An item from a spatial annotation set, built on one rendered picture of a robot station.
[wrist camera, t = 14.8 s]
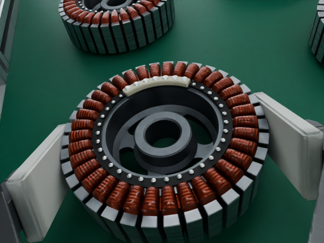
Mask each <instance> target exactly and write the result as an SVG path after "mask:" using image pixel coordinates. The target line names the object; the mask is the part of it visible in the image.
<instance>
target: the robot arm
mask: <svg viewBox="0 0 324 243"><path fill-rule="evenodd" d="M253 94H255V96H256V97H257V98H258V100H259V106H262V108H263V111H264V113H265V119H267V120H268V124H269V132H268V133H269V134H270V141H269V147H268V153H267V154H268V155H269V156H270V157H271V159H272V160H273V161H274V162H275V164H276V165H277V166H278V167H279V168H280V170H281V171H282V172H283V173H284V175H285V176H286V177H287V178H288V179H289V181H290V182H291V183H292V184H293V186H294V187H295V188H296V189H297V190H298V192H299V193H300V194H301V195H302V197H303V198H304V199H306V200H307V201H310V200H316V203H315V208H314V212H313V218H312V223H311V228H310V234H309V239H308V243H324V126H323V125H322V124H320V123H318V122H316V121H312V120H304V119H302V118H301V117H299V116H298V115H296V114H295V113H293V112H292V111H290V110H289V109H287V108H286V107H284V106H283V105H281V104H280V103H278V102H277V101H275V100H274V99H272V98H271V97H269V96H268V95H266V94H265V93H263V92H259V93H253ZM65 126H66V124H61V125H58V126H57V127H56V128H55V129H54V130H53V131H52V132H51V133H50V135H49V136H48V137H47V138H46V139H45V140H44V141H43V142H42V143H41V144H40V145H39V146H38V147H37V149H36V150H35V151H34V152H33V153H32V154H31V155H30V156H29V157H28V158H27V159H26V160H25V162H24V163H23V164H22V165H21V166H20V167H19V168H17V169H16V170H14V171H13V172H12V173H11V174H10V175H9V176H8V178H6V179H5V180H4V182H2V183H1V184H0V243H23V242H22V240H21V237H20V234H19V233H20V231H21V230H23V232H24V235H25V238H26V240H27V241H28V242H30V243H33V242H39V241H42V240H43V239H44V238H45V236H46V234H47V232H48V230H49V228H50V226H51V224H52V222H53V220H54V218H55V216H56V214H57V212H58V210H59V208H60V206H61V204H62V201H63V199H64V197H65V195H66V193H67V191H68V189H69V185H68V183H67V182H66V177H65V176H64V174H63V171H62V167H61V164H62V162H61V160H60V150H61V149H63V148H62V146H61V143H62V136H65V134H64V129H65Z"/></svg>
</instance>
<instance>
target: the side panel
mask: <svg viewBox="0 0 324 243"><path fill-rule="evenodd" d="M19 4H20V0H0V86H1V85H5V84H6V82H7V77H8V75H7V74H6V72H8V71H9V65H10V59H11V53H12V47H13V41H14V34H15V28H16V22H17V16H18V10H19Z"/></svg>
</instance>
